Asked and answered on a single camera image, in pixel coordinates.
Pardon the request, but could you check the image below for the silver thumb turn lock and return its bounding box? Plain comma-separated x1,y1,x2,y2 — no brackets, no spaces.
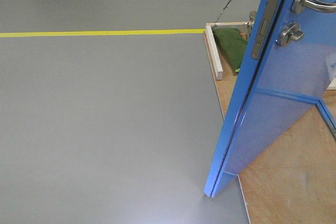
277,22,305,47

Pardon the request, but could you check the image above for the blue door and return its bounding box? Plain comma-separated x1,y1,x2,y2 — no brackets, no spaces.
204,0,335,197

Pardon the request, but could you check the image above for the silver lever door handle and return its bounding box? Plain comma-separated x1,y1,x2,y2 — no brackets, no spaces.
291,0,335,14

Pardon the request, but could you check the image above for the white back rail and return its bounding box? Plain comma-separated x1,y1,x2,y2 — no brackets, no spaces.
205,22,252,34

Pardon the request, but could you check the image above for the metal latch plate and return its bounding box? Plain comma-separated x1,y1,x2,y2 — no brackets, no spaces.
251,0,279,60

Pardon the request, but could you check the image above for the green sandbag left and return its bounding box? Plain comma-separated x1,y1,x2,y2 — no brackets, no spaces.
213,28,247,73

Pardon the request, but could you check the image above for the plywood door platform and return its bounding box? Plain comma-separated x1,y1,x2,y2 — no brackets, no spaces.
203,22,336,224

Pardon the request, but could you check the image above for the white side rail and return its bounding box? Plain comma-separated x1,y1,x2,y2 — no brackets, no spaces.
205,23,224,80

